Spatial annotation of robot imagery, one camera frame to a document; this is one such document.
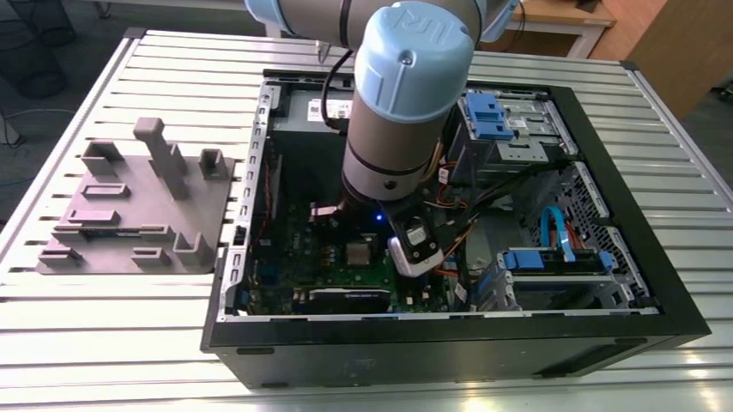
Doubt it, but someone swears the silver drive cage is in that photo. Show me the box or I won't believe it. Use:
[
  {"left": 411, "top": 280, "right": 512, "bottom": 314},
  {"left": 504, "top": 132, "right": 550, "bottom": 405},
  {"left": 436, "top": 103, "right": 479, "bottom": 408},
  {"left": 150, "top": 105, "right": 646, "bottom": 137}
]
[{"left": 451, "top": 89, "right": 579, "bottom": 186}]

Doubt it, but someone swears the blue plastic drive latch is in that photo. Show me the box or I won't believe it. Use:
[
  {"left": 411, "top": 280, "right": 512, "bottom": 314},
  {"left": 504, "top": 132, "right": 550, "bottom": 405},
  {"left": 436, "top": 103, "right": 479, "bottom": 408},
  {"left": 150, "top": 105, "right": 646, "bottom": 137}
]
[{"left": 464, "top": 92, "right": 515, "bottom": 141}]

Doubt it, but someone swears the blue motherboard connector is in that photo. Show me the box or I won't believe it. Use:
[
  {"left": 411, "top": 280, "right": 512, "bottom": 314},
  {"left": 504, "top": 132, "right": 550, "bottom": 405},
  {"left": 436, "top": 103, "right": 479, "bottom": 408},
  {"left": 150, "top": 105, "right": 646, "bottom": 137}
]
[{"left": 254, "top": 262, "right": 281, "bottom": 288}]

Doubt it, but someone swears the green motherboard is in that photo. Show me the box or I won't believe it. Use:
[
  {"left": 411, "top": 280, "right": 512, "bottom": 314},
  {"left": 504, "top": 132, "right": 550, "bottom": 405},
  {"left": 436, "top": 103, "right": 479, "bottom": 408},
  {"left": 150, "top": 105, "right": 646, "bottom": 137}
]
[{"left": 245, "top": 199, "right": 453, "bottom": 314}]

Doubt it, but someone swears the black cable bundle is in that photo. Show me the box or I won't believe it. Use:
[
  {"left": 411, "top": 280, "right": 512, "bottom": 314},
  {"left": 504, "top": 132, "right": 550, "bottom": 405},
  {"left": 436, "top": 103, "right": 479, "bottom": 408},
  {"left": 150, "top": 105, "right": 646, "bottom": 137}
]
[{"left": 443, "top": 157, "right": 576, "bottom": 258}]

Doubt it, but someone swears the RAM stick with black chips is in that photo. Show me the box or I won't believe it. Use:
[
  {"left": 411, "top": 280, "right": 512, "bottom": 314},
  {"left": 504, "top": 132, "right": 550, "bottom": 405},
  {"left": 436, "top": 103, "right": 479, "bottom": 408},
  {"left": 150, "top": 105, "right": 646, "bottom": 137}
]
[{"left": 76, "top": 228, "right": 144, "bottom": 240}]

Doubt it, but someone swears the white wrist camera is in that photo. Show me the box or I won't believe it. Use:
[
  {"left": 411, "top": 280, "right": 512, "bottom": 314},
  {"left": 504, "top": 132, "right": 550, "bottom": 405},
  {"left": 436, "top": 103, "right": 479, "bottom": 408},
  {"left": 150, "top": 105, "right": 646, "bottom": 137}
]
[{"left": 387, "top": 214, "right": 445, "bottom": 278}]

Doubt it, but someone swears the wooden cabinet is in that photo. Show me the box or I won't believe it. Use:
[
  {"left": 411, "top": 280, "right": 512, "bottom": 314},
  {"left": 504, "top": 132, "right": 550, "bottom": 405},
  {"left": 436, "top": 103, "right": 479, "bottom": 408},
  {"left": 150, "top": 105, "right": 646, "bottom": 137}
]
[{"left": 588, "top": 0, "right": 733, "bottom": 119}]

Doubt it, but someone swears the black graphics card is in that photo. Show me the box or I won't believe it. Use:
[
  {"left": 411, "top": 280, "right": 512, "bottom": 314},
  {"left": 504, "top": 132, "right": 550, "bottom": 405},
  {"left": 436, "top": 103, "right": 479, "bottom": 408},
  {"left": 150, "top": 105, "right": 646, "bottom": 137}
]
[{"left": 289, "top": 286, "right": 395, "bottom": 315}]

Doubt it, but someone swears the grey parts rack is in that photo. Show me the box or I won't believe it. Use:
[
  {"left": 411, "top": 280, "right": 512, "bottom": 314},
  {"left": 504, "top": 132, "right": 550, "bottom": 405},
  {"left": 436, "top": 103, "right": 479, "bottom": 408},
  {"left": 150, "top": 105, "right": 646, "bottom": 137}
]
[{"left": 34, "top": 116, "right": 237, "bottom": 276}]

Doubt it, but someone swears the grey power supply unit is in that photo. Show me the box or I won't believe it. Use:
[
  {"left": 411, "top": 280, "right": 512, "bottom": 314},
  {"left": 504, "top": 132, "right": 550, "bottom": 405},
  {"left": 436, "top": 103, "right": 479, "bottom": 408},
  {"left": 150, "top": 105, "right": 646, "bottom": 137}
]
[{"left": 266, "top": 88, "right": 355, "bottom": 205}]

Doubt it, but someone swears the hard disk in blue carrier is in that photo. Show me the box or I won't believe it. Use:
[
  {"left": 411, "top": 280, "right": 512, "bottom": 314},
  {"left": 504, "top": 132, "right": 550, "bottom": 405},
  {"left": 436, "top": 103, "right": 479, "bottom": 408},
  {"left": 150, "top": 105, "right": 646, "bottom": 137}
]
[{"left": 503, "top": 249, "right": 612, "bottom": 276}]

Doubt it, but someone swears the black PC case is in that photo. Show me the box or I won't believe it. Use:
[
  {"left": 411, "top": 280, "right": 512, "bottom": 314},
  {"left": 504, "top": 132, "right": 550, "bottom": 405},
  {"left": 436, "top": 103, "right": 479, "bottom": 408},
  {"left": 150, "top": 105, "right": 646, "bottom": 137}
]
[{"left": 197, "top": 67, "right": 712, "bottom": 390}]

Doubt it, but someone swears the silver CPU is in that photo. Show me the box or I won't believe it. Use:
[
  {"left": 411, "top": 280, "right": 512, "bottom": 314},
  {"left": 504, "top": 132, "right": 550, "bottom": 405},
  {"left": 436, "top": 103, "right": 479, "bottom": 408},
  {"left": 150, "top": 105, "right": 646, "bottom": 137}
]
[{"left": 344, "top": 241, "right": 373, "bottom": 268}]

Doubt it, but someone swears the silver disk bay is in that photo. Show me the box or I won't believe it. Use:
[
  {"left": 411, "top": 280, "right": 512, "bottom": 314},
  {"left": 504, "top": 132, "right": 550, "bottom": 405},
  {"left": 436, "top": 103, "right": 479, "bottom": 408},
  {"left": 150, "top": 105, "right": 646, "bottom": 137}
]
[{"left": 472, "top": 246, "right": 658, "bottom": 313}]

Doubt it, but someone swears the blue flat wire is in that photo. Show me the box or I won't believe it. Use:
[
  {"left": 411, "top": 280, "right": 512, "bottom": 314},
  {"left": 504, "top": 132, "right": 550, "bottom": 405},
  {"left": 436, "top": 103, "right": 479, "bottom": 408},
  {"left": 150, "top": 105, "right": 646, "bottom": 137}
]
[{"left": 538, "top": 205, "right": 575, "bottom": 264}]

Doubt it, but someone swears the black waste bin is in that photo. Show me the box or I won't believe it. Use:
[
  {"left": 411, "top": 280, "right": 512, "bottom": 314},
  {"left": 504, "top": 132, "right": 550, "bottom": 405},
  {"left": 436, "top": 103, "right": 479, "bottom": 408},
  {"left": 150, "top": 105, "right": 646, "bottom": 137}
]
[{"left": 9, "top": 55, "right": 68, "bottom": 100}]

